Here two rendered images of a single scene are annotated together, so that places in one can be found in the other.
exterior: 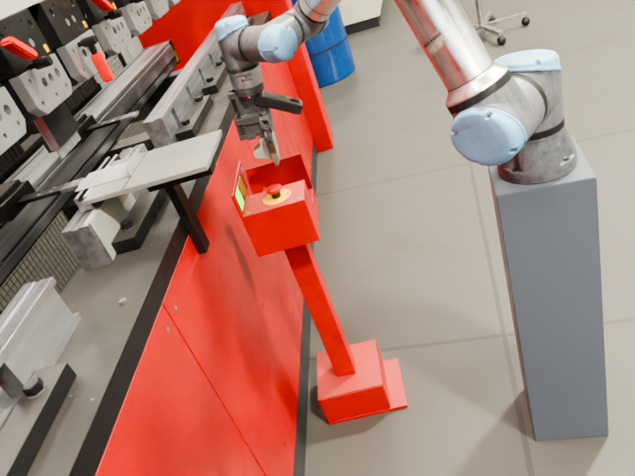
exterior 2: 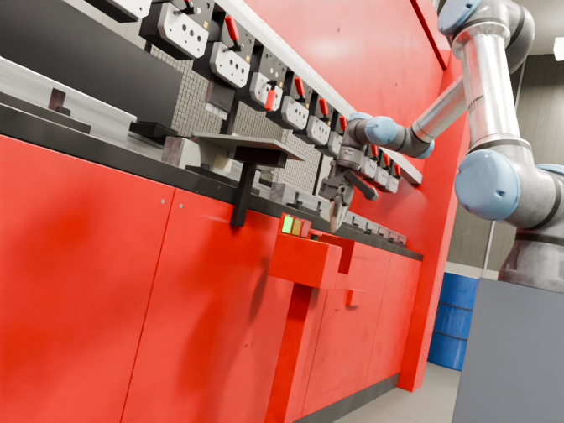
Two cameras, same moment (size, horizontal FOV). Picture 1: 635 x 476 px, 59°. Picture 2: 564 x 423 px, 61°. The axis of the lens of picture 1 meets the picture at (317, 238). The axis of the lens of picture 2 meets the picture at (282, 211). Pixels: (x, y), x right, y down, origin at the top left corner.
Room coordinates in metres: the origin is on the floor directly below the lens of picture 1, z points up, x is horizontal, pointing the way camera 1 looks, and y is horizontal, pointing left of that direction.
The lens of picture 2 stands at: (-0.07, -0.27, 0.76)
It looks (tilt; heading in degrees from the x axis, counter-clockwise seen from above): 4 degrees up; 19
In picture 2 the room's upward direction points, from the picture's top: 12 degrees clockwise
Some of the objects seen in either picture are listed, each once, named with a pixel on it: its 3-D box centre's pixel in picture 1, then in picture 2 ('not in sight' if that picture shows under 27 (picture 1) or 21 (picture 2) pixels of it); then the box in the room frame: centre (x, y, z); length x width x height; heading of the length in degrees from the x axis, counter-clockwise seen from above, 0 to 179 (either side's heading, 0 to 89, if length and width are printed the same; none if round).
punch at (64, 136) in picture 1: (59, 127); (219, 98); (1.15, 0.40, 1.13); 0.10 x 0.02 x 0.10; 168
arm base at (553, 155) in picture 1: (534, 143); (544, 263); (0.96, -0.47, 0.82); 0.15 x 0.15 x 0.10
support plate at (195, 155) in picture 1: (156, 165); (250, 147); (1.12, 0.26, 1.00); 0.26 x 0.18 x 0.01; 78
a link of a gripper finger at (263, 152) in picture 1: (265, 153); (329, 216); (1.31, 0.05, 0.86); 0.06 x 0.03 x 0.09; 80
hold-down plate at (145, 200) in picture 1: (145, 209); (225, 183); (1.18, 0.34, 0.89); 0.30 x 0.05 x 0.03; 168
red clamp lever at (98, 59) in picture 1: (95, 59); (269, 95); (1.29, 0.31, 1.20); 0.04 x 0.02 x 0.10; 78
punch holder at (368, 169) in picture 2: not in sight; (364, 159); (2.30, 0.16, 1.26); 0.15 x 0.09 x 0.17; 168
